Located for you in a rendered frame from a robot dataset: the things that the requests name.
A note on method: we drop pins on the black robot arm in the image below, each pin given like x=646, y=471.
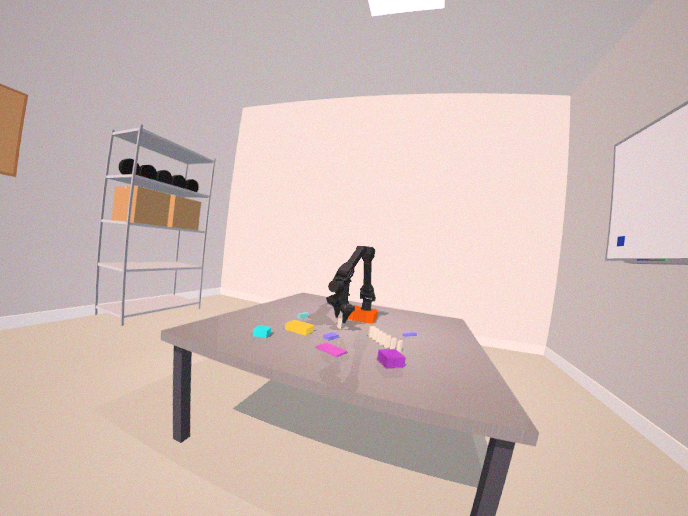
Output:
x=342, y=278

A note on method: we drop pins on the yellow rectangular block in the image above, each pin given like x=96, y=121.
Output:
x=299, y=327

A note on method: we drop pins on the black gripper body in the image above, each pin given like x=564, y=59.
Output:
x=345, y=306

